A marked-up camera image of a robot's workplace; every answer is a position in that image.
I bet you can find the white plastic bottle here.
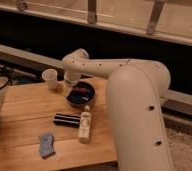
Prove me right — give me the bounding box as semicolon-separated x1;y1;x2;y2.
78;105;91;143

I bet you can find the black striped rectangular box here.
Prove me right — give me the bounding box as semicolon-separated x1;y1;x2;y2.
53;114;80;127

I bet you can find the dark ceramic bowl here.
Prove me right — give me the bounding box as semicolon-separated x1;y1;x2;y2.
67;81;95;106

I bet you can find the white plastic cup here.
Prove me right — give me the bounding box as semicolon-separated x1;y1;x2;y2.
42;69;58;90

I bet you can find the metal window rail frame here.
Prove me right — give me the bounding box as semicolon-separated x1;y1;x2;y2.
0;0;192;46

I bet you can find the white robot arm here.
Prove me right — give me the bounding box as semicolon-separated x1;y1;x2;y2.
62;49;174;171

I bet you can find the red pepper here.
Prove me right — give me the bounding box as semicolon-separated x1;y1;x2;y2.
72;87;88;94

